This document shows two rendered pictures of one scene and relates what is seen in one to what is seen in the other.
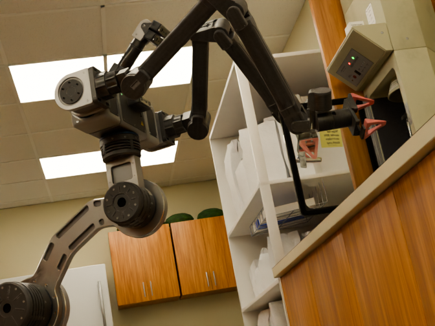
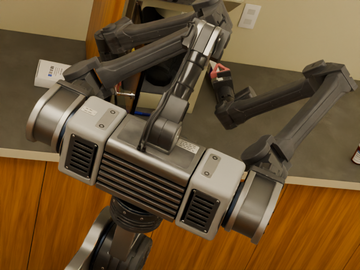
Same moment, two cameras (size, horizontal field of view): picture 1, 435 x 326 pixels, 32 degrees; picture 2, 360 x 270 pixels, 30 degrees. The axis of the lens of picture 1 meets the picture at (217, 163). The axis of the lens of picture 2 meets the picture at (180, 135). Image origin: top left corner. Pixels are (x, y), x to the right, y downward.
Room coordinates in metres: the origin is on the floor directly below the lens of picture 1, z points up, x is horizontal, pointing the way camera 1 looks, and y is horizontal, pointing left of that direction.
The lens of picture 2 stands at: (2.56, 1.45, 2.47)
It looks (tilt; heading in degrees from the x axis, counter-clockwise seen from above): 38 degrees down; 260
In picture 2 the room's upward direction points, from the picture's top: 19 degrees clockwise
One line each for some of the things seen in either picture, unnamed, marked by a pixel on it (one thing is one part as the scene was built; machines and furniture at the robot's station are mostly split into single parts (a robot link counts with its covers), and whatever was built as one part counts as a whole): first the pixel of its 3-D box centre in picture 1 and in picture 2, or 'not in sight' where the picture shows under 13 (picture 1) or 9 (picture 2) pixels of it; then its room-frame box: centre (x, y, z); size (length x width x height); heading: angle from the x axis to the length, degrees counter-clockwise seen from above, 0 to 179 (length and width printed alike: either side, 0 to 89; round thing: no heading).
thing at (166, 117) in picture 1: (174, 125); (75, 99); (2.61, 0.13, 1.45); 0.09 x 0.08 x 0.12; 162
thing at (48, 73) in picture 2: not in sight; (58, 76); (2.71, -0.62, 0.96); 0.16 x 0.12 x 0.04; 4
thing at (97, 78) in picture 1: (108, 85); (262, 184); (2.14, 0.29, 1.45); 0.09 x 0.08 x 0.12; 162
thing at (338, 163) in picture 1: (331, 154); (129, 77); (2.47, -0.39, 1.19); 0.30 x 0.01 x 0.40; 100
